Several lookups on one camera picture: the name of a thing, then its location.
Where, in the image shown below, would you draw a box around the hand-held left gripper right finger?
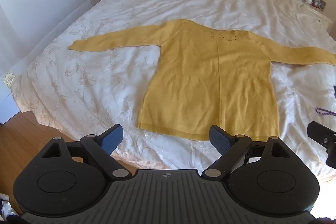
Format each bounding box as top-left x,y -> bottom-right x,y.
202,125 -> 290,180

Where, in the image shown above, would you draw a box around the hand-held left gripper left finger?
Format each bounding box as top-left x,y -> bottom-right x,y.
41,124 -> 132,180

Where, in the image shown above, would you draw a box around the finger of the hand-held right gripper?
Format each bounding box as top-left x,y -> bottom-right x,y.
307,121 -> 336,169

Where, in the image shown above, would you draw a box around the yellow knit sweater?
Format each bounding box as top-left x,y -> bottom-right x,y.
69,19 -> 336,141

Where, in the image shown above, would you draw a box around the white floral bedspread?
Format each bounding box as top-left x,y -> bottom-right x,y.
10,0 -> 336,182

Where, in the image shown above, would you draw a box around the cream nightstand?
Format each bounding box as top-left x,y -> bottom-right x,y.
302,0 -> 333,31

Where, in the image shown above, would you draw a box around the carved cream bedpost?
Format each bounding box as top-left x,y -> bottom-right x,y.
3,72 -> 17,88

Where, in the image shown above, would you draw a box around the purple braided cord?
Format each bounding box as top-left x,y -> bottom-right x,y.
315,107 -> 336,117

